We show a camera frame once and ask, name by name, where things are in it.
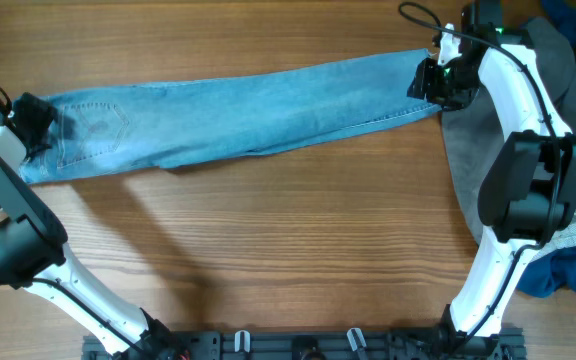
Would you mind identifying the dark blue garment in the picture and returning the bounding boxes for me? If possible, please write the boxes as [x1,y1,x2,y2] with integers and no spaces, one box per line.
[517,0,576,299]

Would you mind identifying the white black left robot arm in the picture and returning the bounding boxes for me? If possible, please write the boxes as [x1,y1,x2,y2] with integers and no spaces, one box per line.
[0,87,190,359]

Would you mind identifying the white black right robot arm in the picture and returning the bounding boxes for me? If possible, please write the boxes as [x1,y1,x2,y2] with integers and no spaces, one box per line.
[408,25,576,358]

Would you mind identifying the grey garment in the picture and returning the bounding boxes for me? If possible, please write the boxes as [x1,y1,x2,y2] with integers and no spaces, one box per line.
[442,17,576,254]

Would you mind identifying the light blue denim jeans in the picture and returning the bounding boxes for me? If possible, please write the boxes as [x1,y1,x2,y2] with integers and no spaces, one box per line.
[20,49,438,184]

